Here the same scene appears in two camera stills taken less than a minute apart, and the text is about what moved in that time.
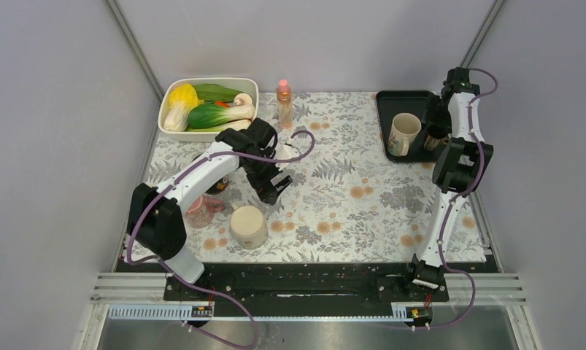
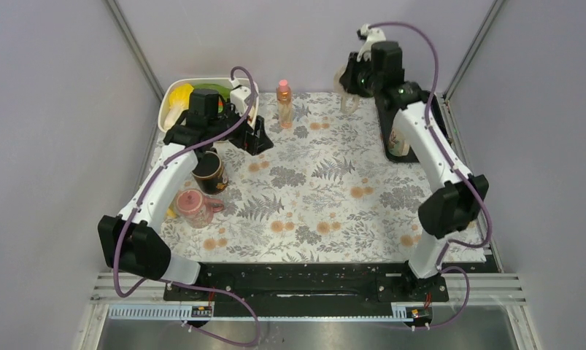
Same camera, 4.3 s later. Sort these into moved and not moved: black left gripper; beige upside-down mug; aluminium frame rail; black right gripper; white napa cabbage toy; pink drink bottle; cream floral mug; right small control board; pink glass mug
Moved: beige upside-down mug; black left gripper; black right gripper
Not moved: white napa cabbage toy; pink glass mug; right small control board; aluminium frame rail; cream floral mug; pink drink bottle
